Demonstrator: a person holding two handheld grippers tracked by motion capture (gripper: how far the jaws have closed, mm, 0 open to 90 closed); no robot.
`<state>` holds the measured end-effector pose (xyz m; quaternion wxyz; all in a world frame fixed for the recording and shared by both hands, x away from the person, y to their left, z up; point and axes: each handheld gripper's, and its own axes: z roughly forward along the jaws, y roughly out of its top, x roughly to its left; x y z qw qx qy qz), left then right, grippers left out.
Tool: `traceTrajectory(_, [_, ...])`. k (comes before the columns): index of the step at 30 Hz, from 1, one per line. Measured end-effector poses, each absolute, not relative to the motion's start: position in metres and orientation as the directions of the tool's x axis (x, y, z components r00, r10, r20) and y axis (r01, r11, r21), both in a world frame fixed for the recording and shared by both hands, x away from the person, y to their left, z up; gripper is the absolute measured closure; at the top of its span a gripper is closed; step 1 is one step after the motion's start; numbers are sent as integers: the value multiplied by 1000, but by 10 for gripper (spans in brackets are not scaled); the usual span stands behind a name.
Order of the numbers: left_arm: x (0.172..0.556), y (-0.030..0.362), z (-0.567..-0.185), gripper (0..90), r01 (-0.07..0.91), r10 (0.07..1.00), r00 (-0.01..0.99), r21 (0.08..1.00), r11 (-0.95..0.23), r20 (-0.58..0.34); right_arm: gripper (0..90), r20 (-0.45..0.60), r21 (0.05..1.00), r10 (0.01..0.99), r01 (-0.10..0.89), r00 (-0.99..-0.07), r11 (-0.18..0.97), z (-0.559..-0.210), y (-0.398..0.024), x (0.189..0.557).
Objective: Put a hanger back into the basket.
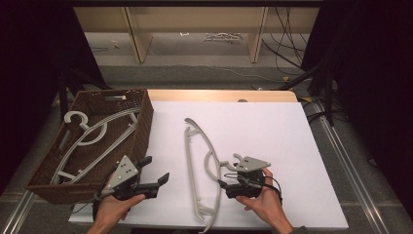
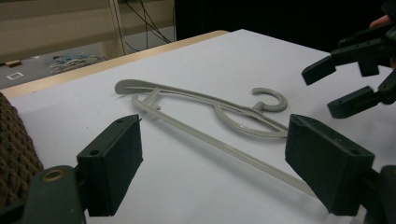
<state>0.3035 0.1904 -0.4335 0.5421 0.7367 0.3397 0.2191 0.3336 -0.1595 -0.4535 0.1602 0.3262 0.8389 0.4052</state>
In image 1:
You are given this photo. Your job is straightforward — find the brown wicker basket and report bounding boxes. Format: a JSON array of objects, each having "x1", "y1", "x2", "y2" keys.
[{"x1": 25, "y1": 89, "x2": 155, "y2": 205}]

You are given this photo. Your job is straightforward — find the black metal stand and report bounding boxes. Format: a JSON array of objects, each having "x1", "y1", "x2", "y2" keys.
[
  {"x1": 57, "y1": 67, "x2": 112, "y2": 122},
  {"x1": 278, "y1": 61, "x2": 336, "y2": 127}
]

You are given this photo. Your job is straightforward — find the white table sheet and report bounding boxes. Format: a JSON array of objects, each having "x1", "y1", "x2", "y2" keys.
[{"x1": 68, "y1": 100, "x2": 350, "y2": 231}]

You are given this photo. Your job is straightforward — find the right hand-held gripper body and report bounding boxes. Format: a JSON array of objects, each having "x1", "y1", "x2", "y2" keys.
[{"x1": 234, "y1": 156, "x2": 272, "y2": 199}]

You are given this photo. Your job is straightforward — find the white floor cable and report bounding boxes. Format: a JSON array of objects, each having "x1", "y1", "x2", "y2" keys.
[{"x1": 162, "y1": 62, "x2": 284, "y2": 84}]

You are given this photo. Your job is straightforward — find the beige wooden desk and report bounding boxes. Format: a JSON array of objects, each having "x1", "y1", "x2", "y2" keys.
[{"x1": 73, "y1": 6, "x2": 320, "y2": 64}]

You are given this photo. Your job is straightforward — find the grey plastic clothes hanger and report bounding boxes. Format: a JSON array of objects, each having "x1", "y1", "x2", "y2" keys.
[
  {"x1": 52, "y1": 110, "x2": 140, "y2": 185},
  {"x1": 50, "y1": 108, "x2": 141, "y2": 186},
  {"x1": 183, "y1": 117, "x2": 244, "y2": 234}
]

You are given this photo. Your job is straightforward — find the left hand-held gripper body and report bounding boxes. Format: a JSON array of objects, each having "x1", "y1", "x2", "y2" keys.
[{"x1": 96, "y1": 155, "x2": 149, "y2": 201}]

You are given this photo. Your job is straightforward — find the black power cable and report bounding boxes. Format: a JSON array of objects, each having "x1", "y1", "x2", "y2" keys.
[
  {"x1": 262, "y1": 7, "x2": 313, "y2": 71},
  {"x1": 274, "y1": 7, "x2": 295, "y2": 67}
]

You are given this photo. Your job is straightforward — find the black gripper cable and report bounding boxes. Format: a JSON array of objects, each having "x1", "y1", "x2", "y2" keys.
[
  {"x1": 69, "y1": 167, "x2": 119, "y2": 215},
  {"x1": 262, "y1": 175, "x2": 284, "y2": 207}
]

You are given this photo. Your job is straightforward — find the aluminium floor rail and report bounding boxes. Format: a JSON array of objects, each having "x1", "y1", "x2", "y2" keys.
[
  {"x1": 0, "y1": 189, "x2": 37, "y2": 234},
  {"x1": 311, "y1": 99, "x2": 413, "y2": 230}
]

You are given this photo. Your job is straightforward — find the person's right hand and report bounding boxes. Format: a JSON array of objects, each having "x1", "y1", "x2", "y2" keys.
[{"x1": 235, "y1": 168, "x2": 287, "y2": 226}]

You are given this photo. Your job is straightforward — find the pile of white things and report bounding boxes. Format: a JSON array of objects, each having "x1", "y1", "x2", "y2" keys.
[{"x1": 204, "y1": 32, "x2": 244, "y2": 44}]

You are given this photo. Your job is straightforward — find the person's left hand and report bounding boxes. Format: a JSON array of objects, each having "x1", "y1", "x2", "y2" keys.
[{"x1": 93, "y1": 193, "x2": 147, "y2": 226}]

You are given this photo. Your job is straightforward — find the black curtain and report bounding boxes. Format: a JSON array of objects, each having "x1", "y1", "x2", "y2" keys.
[
  {"x1": 301, "y1": 0, "x2": 413, "y2": 203},
  {"x1": 0, "y1": 0, "x2": 108, "y2": 196}
]

